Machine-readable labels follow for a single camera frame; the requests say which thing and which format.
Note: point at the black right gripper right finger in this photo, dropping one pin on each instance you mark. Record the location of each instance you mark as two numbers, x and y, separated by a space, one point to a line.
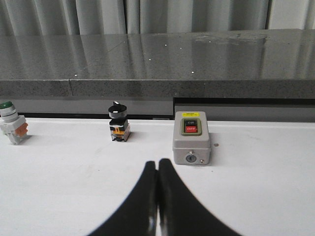
181 214

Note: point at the black rotary selector switch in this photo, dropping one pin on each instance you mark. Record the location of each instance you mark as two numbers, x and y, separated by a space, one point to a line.
119 125

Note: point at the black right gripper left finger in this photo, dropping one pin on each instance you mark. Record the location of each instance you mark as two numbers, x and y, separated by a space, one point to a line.
137 215

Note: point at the grey on-off switch box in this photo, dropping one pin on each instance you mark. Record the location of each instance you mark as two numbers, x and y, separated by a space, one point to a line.
191 139

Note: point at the grey curtain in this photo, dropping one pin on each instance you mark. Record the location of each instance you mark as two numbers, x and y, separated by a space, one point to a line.
72 17

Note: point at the green push button switch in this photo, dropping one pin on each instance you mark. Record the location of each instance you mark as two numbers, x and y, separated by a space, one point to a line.
13 126

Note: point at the grey granite counter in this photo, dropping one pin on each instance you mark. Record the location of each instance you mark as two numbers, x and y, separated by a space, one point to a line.
266 75

